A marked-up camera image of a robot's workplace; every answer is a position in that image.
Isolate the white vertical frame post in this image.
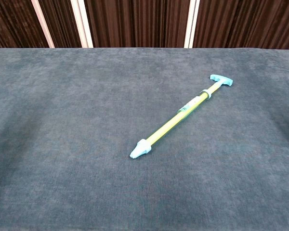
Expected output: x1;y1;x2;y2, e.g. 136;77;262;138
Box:
30;0;55;49
70;0;94;49
184;0;201;49

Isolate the grey-blue velvet table cloth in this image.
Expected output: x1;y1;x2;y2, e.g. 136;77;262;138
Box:
0;47;289;231

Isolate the blue yellow toy water pump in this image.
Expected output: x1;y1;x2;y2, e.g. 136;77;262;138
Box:
129;74;233;160

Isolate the dark brown pleated curtain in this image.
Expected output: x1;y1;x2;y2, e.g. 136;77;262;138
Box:
0;0;289;52

